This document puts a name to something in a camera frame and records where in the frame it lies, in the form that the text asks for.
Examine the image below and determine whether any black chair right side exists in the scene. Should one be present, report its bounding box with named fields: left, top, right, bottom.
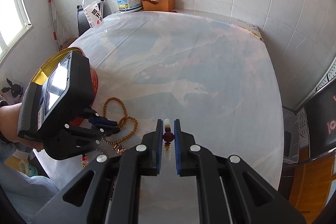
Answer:
left=303, top=79, right=336, bottom=162

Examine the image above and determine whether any black chair left side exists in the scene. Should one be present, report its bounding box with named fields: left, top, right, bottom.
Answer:
left=76, top=0, right=110, bottom=36

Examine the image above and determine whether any cardboard box on floor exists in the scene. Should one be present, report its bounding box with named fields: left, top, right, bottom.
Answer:
left=60, top=38, right=76, bottom=50

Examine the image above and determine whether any clear plastic water bottle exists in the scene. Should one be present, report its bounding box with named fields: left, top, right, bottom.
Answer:
left=81, top=0, right=107, bottom=38

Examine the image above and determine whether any long brown bead necklace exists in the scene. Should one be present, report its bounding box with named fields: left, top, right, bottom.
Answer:
left=101, top=97, right=139, bottom=146

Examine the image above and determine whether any wooden glass door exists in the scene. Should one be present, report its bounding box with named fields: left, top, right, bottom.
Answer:
left=289, top=152, right=335, bottom=223

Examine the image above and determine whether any person's left hand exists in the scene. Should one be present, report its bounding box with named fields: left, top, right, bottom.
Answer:
left=1, top=103, right=43, bottom=152

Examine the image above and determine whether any window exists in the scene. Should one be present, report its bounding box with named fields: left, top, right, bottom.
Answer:
left=0, top=0, right=33, bottom=60

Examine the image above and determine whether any white tablecloth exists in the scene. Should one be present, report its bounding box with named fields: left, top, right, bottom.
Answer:
left=32, top=10, right=285, bottom=192

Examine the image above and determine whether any rose gold wristwatch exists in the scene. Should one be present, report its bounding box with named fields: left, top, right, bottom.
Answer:
left=112, top=143, right=127, bottom=155

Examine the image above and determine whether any white bead bracelet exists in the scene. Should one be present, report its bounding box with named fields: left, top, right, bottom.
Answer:
left=162, top=118, right=174, bottom=160

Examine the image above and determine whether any round gold red tin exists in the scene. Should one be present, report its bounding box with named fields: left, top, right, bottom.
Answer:
left=31, top=47, right=98, bottom=126

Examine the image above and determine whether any black chair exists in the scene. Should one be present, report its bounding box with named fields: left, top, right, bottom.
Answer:
left=76, top=0, right=110, bottom=36
left=303, top=79, right=336, bottom=162

